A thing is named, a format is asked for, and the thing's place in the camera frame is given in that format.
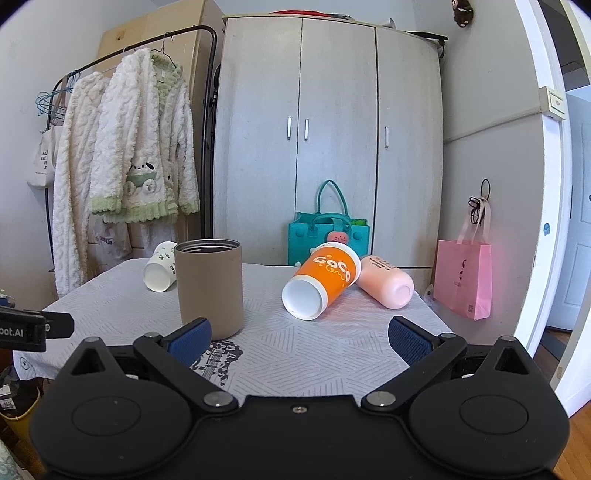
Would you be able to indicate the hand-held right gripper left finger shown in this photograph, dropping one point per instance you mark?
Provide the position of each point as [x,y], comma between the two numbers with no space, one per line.
[190,340]

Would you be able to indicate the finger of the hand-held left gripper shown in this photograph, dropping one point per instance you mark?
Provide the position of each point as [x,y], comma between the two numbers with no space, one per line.
[60,325]

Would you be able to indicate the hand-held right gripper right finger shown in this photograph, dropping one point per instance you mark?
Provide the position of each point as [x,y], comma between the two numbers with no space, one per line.
[410,344]

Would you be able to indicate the brown tumbler cup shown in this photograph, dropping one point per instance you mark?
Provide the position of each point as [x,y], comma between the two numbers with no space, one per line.
[210,290]

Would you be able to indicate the pink cup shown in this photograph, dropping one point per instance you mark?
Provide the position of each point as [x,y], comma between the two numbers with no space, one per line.
[385,281]

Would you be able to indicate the white paper cup green print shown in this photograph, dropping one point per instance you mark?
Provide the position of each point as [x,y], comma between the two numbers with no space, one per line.
[159,270]

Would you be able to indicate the orange paper cup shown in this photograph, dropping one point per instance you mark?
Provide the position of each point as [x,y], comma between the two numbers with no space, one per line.
[325,277]

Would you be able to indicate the pink paper shopping bag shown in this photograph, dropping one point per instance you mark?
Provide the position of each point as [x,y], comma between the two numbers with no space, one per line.
[464,277]

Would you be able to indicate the white patterned tablecloth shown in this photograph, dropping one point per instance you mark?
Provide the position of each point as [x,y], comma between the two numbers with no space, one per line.
[277,350]

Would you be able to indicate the yellow bin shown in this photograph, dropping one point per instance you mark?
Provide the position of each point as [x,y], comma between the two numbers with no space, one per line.
[21,422]

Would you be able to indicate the white printed garment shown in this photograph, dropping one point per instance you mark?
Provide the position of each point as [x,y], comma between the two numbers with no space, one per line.
[108,242]

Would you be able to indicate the watermelon bag charm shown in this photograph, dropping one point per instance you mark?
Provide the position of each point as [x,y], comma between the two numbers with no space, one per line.
[338,238]

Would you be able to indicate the plain white fleece robe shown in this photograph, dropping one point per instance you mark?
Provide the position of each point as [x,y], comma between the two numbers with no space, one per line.
[74,184]

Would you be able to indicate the teal felt tote bag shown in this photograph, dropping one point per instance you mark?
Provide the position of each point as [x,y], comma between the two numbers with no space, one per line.
[309,240]

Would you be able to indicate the white canvas tote bag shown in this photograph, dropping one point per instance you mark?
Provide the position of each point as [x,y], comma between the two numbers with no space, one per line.
[44,161]

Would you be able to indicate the white fleece robe green trim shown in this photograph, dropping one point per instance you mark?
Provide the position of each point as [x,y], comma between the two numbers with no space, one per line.
[138,138]

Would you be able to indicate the white door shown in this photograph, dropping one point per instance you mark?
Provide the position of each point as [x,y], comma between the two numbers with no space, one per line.
[577,207]

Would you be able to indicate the grey three-door wardrobe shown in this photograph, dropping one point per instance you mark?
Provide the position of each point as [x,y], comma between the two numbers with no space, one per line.
[337,92]

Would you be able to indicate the black metal clothes rack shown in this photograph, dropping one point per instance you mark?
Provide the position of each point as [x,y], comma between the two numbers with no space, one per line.
[215,69]

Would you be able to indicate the beige wooden cabinet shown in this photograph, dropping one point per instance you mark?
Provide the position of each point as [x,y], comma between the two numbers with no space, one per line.
[194,27]

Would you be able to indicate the brown plush toy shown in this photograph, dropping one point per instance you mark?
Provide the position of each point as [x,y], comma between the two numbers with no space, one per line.
[463,11]

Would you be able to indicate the white door frame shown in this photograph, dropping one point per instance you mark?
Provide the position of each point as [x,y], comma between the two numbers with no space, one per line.
[549,230]

